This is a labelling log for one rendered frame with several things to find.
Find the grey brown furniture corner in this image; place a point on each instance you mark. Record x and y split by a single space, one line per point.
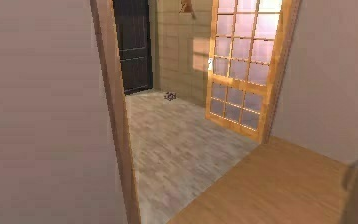
357 193

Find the brown wall ornament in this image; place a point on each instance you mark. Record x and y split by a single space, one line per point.
186 6

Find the small dark red floor object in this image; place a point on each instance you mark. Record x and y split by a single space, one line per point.
170 96

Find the wooden glass-paned room door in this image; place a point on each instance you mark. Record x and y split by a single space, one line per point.
240 66

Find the dark brown room door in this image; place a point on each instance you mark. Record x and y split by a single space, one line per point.
133 43

